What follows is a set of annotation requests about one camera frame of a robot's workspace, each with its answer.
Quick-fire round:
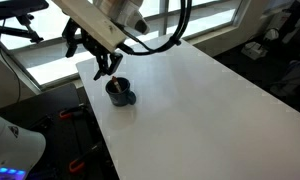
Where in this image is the red Expo dry-erase marker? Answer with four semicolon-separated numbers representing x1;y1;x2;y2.
112;76;122;93

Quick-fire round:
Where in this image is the orange-handled clamp far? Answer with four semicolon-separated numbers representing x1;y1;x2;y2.
59;104;87;120

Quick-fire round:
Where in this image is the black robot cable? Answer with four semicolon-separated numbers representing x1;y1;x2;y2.
116;0;193;56

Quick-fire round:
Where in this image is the black camera on tripod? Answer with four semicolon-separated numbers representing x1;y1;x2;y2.
0;0;49;43

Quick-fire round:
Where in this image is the dark teal enamel mug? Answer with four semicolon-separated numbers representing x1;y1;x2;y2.
105;77;136;107

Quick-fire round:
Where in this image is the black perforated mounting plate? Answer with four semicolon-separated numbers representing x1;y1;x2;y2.
26;99;114;180

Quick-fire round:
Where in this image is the orange-handled clamp near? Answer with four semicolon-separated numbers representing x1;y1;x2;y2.
68;142;102;174

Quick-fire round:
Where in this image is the orange-handled clamp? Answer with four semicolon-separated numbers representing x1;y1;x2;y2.
68;142;102;174
59;104;87;120

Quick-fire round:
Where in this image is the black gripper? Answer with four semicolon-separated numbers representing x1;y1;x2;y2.
62;18;123;80

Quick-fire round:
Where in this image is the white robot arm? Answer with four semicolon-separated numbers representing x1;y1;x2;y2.
56;0;149;80

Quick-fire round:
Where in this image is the white power adapter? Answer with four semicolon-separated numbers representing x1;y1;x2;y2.
241;42;267;60

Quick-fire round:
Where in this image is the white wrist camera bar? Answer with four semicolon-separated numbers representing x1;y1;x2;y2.
52;0;126;52

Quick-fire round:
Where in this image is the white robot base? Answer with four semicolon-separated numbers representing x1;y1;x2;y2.
0;117;46;180

